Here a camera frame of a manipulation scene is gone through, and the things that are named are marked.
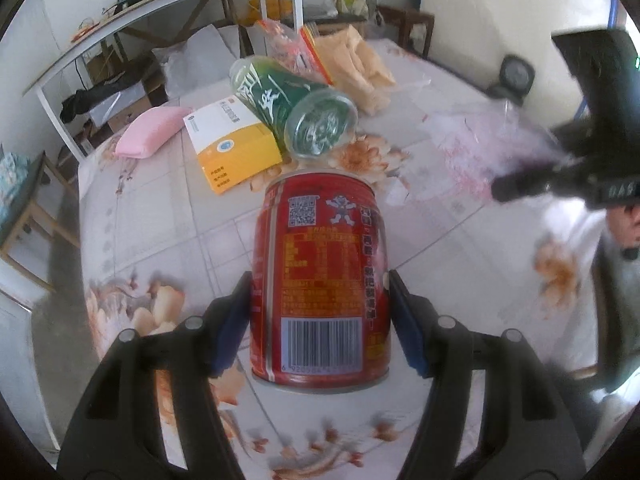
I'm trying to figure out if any yellow bag under table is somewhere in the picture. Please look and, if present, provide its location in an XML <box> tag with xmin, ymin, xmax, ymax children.
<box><xmin>244</xmin><ymin>0</ymin><xmax>293</xmax><ymax>26</ymax></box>

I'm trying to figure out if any pink sponge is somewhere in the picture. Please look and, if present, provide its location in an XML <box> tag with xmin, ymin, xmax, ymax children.
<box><xmin>115</xmin><ymin>106</ymin><xmax>192</xmax><ymax>159</ymax></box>

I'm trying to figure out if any white and yellow medicine box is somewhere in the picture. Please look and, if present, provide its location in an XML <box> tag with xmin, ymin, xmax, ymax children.
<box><xmin>183</xmin><ymin>96</ymin><xmax>282</xmax><ymax>195</ymax></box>

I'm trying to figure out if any floral tablecloth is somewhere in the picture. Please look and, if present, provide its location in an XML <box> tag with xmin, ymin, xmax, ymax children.
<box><xmin>75</xmin><ymin>34</ymin><xmax>622</xmax><ymax>480</ymax></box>

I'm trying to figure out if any red printed snack bag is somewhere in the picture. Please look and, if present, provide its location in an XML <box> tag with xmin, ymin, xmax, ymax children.
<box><xmin>257</xmin><ymin>18</ymin><xmax>334</xmax><ymax>86</ymax></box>

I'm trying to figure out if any red drink can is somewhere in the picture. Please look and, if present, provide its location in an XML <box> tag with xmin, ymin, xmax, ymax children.
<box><xmin>250</xmin><ymin>170</ymin><xmax>390</xmax><ymax>390</ymax></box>

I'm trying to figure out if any white plastic sack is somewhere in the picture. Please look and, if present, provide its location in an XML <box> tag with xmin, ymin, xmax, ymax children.
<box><xmin>152</xmin><ymin>25</ymin><xmax>240</xmax><ymax>100</ymax></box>

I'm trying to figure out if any black cloth on box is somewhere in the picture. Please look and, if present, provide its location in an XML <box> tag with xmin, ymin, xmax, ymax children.
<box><xmin>60</xmin><ymin>70</ymin><xmax>145</xmax><ymax>124</ymax></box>

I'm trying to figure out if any black round floor object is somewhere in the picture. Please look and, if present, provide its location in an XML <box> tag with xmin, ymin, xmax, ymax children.
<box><xmin>487</xmin><ymin>54</ymin><xmax>536</xmax><ymax>107</ymax></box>

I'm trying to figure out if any cardboard box under table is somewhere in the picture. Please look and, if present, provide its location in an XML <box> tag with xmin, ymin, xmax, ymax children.
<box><xmin>88</xmin><ymin>58</ymin><xmax>167</xmax><ymax>132</ymax></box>

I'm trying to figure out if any clear plastic bag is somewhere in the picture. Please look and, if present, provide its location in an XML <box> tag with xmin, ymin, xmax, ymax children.
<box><xmin>399</xmin><ymin>101</ymin><xmax>566</xmax><ymax>203</ymax></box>

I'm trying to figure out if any green plastic bottle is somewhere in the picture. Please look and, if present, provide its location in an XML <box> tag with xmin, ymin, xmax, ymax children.
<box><xmin>230</xmin><ymin>55</ymin><xmax>358</xmax><ymax>158</ymax></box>

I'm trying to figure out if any wooden chair with cushion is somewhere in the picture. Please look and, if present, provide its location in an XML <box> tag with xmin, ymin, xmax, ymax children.
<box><xmin>1</xmin><ymin>152</ymin><xmax>80</xmax><ymax>292</ymax></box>

